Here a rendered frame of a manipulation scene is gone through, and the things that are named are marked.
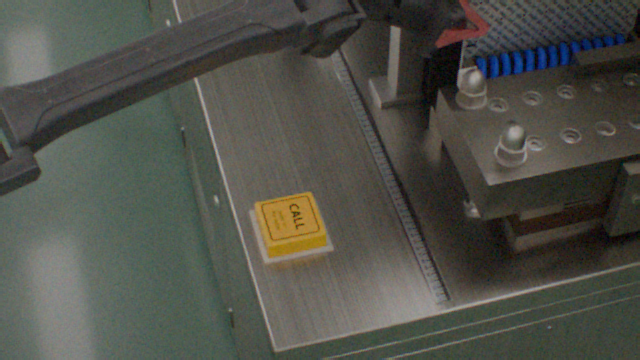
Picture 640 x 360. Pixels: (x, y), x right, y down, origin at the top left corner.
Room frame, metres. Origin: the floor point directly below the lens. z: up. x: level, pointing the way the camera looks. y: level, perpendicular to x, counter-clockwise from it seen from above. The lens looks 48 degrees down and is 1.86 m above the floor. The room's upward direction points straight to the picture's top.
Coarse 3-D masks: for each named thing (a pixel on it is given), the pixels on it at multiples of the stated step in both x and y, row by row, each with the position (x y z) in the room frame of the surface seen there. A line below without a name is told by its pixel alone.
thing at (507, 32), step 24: (480, 0) 0.96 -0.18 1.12; (504, 0) 0.97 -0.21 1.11; (528, 0) 0.97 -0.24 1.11; (552, 0) 0.98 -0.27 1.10; (576, 0) 0.99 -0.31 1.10; (600, 0) 1.00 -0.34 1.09; (624, 0) 1.01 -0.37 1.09; (504, 24) 0.97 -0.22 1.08; (528, 24) 0.98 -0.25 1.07; (552, 24) 0.99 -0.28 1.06; (576, 24) 0.99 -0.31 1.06; (600, 24) 1.00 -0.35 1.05; (624, 24) 1.01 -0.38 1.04; (480, 48) 0.96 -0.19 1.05; (504, 48) 0.97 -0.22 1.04; (528, 48) 0.98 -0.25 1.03
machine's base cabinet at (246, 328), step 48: (192, 96) 1.37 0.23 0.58; (192, 144) 1.46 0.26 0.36; (240, 288) 1.01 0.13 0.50; (624, 288) 0.74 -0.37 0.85; (240, 336) 1.06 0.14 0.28; (432, 336) 0.68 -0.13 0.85; (480, 336) 0.70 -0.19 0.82; (528, 336) 0.72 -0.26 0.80; (576, 336) 0.73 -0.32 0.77; (624, 336) 0.76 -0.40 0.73
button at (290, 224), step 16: (256, 208) 0.81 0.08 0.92; (272, 208) 0.81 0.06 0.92; (288, 208) 0.81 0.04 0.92; (304, 208) 0.81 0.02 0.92; (272, 224) 0.79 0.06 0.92; (288, 224) 0.79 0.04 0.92; (304, 224) 0.79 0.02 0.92; (320, 224) 0.79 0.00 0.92; (272, 240) 0.76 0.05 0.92; (288, 240) 0.76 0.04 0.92; (304, 240) 0.76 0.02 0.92; (320, 240) 0.77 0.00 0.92; (272, 256) 0.75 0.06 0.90
